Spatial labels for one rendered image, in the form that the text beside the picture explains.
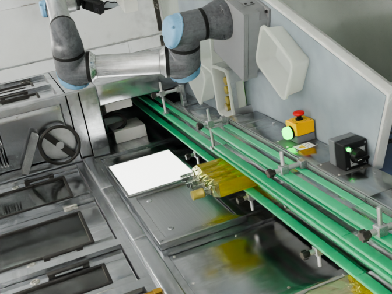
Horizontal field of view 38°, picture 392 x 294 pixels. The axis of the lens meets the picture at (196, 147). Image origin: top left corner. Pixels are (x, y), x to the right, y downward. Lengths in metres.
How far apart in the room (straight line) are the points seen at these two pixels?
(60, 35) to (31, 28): 3.57
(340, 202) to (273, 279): 0.38
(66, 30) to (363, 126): 1.08
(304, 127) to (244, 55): 0.36
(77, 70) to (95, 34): 3.63
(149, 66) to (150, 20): 3.76
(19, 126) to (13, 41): 2.74
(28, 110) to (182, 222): 1.16
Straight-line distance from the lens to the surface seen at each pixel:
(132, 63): 2.14
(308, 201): 1.75
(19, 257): 2.31
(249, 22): 2.02
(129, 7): 2.55
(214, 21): 2.08
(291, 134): 1.92
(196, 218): 2.15
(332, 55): 1.76
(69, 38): 2.10
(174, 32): 2.04
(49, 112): 2.99
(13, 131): 3.00
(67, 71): 2.14
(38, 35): 5.69
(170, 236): 2.05
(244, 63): 2.09
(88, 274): 2.06
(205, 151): 2.52
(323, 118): 1.88
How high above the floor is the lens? 1.67
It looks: 16 degrees down
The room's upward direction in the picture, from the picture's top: 106 degrees counter-clockwise
